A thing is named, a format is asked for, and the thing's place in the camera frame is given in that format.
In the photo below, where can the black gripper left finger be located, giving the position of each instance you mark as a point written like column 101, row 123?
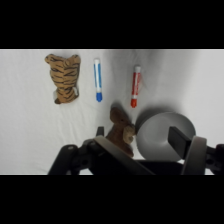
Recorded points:
column 115, row 154

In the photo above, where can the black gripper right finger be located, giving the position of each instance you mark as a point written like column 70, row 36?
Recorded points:
column 195, row 155

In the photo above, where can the brown deer plush toy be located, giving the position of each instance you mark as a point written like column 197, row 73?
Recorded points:
column 118, row 126

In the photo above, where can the grey bowl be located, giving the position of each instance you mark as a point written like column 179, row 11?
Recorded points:
column 156, row 133

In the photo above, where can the red and white marker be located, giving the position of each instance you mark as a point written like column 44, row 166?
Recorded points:
column 136, row 83

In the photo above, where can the blue and white marker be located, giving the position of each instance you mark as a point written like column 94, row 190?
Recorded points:
column 97, row 76

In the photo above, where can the striped tiger plush toy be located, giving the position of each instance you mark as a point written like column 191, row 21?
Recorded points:
column 65, row 78

